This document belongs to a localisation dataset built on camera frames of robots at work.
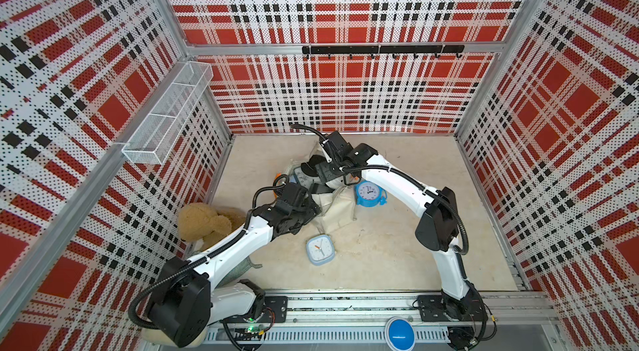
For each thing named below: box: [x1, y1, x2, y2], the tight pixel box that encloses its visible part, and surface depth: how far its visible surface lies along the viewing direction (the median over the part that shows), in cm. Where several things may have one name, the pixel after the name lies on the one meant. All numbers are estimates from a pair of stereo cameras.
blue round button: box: [384, 316, 417, 351], surface depth 70 cm
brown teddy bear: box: [178, 202, 247, 251], surface depth 75 cm
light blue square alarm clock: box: [305, 233, 336, 267], surface depth 86 cm
